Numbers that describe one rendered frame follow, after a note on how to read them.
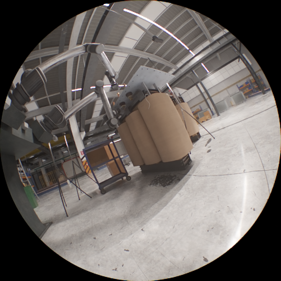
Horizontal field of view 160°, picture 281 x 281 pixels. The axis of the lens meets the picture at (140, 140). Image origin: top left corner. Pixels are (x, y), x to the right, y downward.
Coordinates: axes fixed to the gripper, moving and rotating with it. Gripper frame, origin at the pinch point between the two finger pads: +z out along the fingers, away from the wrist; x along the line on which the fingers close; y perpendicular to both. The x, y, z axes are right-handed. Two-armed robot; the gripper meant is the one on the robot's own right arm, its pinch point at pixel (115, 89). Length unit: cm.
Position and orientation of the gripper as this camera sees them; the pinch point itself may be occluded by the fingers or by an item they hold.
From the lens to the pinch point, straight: 198.6
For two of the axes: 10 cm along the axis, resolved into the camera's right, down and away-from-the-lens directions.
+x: -9.0, 4.0, -1.5
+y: -1.2, 1.0, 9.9
